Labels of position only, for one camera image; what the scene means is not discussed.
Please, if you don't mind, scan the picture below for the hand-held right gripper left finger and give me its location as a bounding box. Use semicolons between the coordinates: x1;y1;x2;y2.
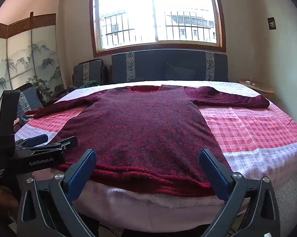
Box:
16;149;98;237

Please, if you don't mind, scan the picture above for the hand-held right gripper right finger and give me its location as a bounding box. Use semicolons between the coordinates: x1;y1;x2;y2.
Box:
198;149;281;237

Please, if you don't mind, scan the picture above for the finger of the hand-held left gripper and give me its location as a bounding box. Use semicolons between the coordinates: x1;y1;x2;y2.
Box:
22;134;49;149
40;135;79;153

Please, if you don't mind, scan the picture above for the dark red patterned sweater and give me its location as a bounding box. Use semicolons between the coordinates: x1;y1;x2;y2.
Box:
32;84;271;198

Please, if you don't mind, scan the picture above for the person's left hand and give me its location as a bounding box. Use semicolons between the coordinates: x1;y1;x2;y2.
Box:
0;185;19;214

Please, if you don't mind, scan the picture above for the dark cushioned chair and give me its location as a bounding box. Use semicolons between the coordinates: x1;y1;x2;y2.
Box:
17;83;54;119

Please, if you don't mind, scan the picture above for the pink checked bed blanket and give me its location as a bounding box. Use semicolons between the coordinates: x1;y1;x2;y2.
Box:
14;80;297;233

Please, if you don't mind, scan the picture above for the painted folding screen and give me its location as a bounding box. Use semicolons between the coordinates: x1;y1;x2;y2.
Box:
0;12;65;131

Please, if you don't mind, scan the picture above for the round wooden side table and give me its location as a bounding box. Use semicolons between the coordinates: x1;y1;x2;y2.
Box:
238;78;275;95

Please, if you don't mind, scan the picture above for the large dark patterned-strip cushion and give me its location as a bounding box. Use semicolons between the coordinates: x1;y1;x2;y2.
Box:
111;49;229;84

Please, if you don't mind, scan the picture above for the wooden framed barred window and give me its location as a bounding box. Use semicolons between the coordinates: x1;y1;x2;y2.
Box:
90;0;226;58

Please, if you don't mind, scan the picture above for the green cord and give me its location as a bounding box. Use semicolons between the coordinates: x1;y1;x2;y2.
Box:
79;80;100;89

